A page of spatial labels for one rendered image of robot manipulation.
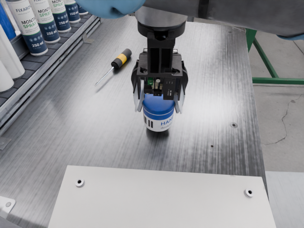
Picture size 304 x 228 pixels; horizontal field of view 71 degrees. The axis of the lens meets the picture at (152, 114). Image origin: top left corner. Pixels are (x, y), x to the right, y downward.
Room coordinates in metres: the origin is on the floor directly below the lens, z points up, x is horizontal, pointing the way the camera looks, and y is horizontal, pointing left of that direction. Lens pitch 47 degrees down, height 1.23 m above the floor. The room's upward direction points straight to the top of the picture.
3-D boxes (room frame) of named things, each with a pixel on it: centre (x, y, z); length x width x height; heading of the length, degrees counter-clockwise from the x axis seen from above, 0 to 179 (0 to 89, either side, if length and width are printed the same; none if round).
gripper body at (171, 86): (0.30, -0.01, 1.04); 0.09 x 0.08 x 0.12; 177
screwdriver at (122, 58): (0.56, 0.12, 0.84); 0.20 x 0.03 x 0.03; 155
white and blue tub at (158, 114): (0.33, -0.01, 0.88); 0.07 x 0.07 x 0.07
